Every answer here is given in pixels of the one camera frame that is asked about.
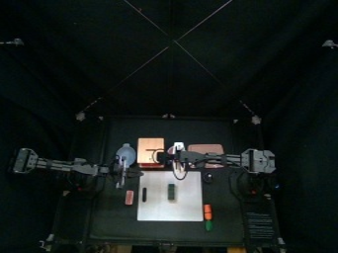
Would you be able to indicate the black printed label sheet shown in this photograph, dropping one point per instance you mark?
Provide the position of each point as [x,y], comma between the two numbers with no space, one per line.
[260,224]

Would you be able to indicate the orange toy carrot green top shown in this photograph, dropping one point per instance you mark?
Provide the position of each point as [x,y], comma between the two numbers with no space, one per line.
[208,212]

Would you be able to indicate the wooden block with slots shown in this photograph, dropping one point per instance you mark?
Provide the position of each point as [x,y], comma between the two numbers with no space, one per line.
[145,145]

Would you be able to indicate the grey frame clamp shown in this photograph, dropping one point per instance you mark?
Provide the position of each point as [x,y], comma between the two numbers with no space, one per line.
[15,42]
[329,43]

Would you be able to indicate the pale blue plate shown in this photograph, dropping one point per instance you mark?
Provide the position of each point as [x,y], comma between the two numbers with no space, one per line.
[126,151]

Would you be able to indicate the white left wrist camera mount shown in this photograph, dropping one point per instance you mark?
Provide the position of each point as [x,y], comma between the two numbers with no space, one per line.
[121,179]

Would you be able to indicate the dark green sushi roll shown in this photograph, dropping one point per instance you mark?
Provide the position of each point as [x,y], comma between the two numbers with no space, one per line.
[172,191]

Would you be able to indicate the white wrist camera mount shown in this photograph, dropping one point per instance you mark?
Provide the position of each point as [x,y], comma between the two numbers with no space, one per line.
[121,179]
[178,145]

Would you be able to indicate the pink rectangular tray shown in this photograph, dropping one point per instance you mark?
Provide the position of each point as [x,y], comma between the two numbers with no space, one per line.
[206,149]

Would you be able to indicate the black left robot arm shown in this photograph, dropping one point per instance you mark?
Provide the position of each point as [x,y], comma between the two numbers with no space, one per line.
[57,163]

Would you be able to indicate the small black round object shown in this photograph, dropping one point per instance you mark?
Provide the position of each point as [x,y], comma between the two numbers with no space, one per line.
[208,178]

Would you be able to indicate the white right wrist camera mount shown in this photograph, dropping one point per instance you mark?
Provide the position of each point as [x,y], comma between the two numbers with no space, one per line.
[178,145]

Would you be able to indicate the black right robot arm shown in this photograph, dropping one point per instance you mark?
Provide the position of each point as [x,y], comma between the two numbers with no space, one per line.
[220,158]

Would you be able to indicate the pink toy block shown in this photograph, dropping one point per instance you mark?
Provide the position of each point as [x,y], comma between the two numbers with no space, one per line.
[129,197]

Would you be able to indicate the grey frame corner bracket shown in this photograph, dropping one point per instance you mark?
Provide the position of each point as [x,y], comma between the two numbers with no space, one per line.
[81,116]
[169,115]
[256,119]

